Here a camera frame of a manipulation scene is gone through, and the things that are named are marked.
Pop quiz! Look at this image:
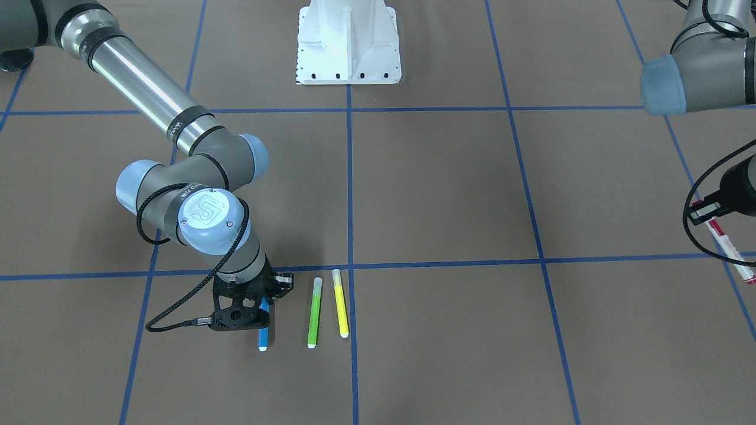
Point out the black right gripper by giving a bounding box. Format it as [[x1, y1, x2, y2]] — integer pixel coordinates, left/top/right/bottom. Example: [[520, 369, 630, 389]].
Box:
[[251, 259, 294, 302]]

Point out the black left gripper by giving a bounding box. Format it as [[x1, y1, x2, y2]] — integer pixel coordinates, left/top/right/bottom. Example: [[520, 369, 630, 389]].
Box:
[[689, 155, 755, 225]]

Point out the red white whiteboard marker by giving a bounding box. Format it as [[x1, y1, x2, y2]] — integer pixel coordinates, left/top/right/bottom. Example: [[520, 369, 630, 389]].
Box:
[[706, 218, 755, 285]]

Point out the blue highlighter pen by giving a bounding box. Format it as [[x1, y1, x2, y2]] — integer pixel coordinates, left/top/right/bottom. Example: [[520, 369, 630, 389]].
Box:
[[258, 297, 271, 352]]

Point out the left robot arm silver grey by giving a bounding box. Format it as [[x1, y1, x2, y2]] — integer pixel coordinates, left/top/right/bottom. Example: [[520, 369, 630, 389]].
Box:
[[640, 1, 754, 115]]

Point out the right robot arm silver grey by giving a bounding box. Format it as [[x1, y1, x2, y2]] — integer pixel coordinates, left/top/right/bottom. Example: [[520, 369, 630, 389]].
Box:
[[2, 1, 294, 315]]

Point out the green highlighter pen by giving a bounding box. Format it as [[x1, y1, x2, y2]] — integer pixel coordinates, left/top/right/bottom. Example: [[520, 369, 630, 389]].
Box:
[[306, 277, 323, 349]]

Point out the yellow highlighter pen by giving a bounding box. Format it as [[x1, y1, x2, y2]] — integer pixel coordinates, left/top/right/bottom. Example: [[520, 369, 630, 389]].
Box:
[[331, 269, 350, 339]]

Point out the black mesh cup near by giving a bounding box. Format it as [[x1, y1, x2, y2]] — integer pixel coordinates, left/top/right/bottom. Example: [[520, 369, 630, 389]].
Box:
[[0, 48, 35, 73]]

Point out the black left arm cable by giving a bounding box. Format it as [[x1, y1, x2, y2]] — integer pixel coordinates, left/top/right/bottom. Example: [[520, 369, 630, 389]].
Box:
[[682, 139, 756, 258]]

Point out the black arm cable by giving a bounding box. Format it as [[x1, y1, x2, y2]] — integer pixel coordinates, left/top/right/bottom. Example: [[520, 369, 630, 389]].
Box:
[[136, 183, 251, 334], [682, 139, 756, 258]]

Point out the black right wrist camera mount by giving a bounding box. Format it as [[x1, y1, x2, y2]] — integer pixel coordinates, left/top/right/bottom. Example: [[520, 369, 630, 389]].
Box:
[[208, 276, 271, 331]]

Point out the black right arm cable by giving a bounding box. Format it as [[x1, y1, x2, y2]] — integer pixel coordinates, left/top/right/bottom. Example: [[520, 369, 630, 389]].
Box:
[[136, 183, 251, 334]]

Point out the white pedestal column base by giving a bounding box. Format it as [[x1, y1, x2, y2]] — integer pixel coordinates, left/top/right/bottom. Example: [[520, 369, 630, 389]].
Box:
[[295, 1, 402, 86]]

